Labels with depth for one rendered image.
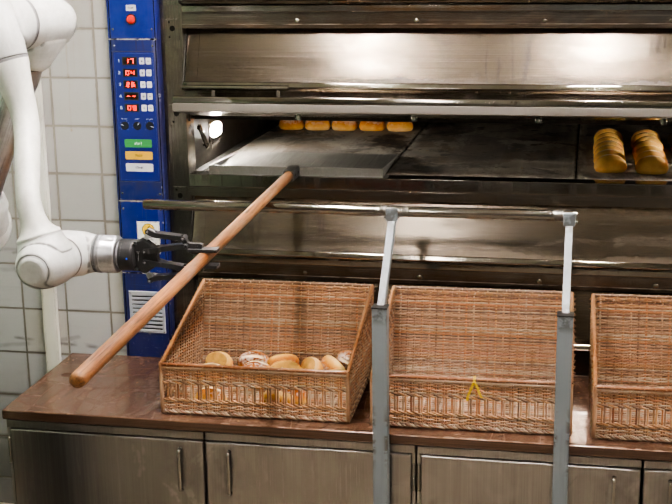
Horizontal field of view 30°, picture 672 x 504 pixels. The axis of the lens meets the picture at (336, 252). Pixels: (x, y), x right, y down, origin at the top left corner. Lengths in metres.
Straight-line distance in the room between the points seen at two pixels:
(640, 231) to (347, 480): 1.14
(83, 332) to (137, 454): 0.68
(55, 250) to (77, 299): 1.36
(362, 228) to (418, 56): 0.55
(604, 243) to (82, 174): 1.64
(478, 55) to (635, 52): 0.45
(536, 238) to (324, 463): 0.94
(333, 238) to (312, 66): 0.53
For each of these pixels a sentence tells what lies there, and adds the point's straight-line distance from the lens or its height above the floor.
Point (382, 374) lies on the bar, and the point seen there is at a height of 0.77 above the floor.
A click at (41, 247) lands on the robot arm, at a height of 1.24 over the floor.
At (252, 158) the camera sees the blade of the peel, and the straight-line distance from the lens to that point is 4.16.
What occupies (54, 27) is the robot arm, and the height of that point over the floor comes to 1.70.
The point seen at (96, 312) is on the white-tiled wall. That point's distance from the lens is 4.19.
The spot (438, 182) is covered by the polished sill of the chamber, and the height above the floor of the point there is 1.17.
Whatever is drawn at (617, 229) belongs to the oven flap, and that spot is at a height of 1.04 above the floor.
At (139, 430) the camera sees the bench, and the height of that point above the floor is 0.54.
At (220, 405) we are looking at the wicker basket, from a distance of 3.59.
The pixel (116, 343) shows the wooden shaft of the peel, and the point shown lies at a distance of 2.36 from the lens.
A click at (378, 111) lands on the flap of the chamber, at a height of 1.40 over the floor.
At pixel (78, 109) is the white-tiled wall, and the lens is 4.05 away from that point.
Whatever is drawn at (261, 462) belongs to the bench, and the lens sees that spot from 3.58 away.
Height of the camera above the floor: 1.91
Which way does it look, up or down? 14 degrees down
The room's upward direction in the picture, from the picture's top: 1 degrees counter-clockwise
